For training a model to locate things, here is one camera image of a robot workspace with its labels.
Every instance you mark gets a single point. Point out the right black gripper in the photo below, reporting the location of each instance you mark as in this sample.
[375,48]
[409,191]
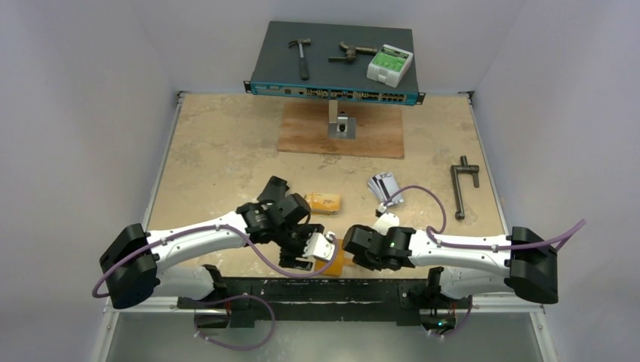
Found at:
[352,239]

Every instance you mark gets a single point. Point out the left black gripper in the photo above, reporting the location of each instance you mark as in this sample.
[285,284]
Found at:
[289,259]

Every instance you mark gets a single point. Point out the gold credit card stack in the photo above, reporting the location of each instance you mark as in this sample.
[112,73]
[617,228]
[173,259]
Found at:
[323,203]

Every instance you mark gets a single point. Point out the orange leather card holder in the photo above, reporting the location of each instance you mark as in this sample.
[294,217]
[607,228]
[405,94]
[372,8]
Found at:
[340,264]

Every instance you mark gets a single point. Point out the black credit card stack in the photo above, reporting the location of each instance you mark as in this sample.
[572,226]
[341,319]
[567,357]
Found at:
[275,190]

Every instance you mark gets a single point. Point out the white credit card stack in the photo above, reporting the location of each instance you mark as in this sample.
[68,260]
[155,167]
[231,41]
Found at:
[384,186]

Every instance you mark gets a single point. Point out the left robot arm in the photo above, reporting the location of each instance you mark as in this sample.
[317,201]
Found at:
[248,226]

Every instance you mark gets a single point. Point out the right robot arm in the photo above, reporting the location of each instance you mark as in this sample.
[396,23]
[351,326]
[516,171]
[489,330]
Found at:
[520,262]

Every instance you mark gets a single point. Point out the plywood board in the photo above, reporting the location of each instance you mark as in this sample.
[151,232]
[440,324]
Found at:
[378,130]

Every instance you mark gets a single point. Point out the small hammer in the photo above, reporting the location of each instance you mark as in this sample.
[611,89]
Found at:
[303,66]

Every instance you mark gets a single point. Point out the white green electronic box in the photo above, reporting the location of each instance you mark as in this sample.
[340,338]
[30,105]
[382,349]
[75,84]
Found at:
[389,65]

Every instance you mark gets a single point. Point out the brass clamp tool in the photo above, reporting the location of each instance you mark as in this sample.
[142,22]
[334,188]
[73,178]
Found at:
[351,52]

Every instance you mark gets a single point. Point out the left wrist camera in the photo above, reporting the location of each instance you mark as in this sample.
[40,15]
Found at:
[320,246]

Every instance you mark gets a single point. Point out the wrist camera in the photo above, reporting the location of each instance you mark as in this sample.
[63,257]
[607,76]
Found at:
[320,246]
[385,219]

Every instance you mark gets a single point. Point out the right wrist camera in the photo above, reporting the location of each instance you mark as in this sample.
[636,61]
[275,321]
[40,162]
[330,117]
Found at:
[385,219]

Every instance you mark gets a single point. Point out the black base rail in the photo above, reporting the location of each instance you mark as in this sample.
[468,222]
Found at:
[404,302]

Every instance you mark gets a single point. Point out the metal stand bracket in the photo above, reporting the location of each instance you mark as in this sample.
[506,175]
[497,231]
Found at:
[340,125]

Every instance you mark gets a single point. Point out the blue network switch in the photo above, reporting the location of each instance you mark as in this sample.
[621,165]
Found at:
[277,68]

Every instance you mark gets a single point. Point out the aluminium frame rail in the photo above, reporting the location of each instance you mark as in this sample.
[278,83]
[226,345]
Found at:
[128,267]

